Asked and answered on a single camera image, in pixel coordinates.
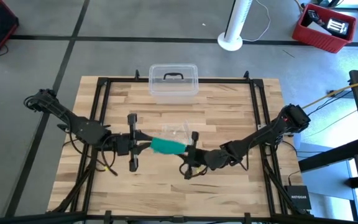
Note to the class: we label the black metal crossbar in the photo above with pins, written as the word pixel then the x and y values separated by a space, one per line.
pixel 331 155

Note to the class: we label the silver metal bracket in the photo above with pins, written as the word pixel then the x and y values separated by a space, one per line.
pixel 261 127

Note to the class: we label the black device with white stripes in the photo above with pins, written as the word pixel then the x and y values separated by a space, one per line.
pixel 337 29

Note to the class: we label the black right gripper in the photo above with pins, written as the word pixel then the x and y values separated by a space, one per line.
pixel 210 158

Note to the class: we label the red plastic crate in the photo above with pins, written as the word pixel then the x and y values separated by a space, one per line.
pixel 319 40

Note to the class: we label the clear zipper bag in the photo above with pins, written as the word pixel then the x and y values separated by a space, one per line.
pixel 176 130

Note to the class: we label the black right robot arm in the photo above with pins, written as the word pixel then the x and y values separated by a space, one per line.
pixel 259 137

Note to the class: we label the green elastic bandage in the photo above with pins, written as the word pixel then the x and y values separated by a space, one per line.
pixel 166 146

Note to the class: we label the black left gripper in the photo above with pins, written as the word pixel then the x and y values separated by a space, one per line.
pixel 132 144

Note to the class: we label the black Netgear router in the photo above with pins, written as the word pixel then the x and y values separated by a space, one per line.
pixel 298 197

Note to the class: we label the clear plastic storage box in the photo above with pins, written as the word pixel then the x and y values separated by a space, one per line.
pixel 174 100

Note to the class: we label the small black device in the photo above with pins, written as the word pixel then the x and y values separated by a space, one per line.
pixel 313 15

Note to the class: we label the black metal table frame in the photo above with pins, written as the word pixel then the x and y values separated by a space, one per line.
pixel 228 80

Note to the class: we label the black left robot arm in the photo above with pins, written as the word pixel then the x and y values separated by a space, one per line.
pixel 82 127

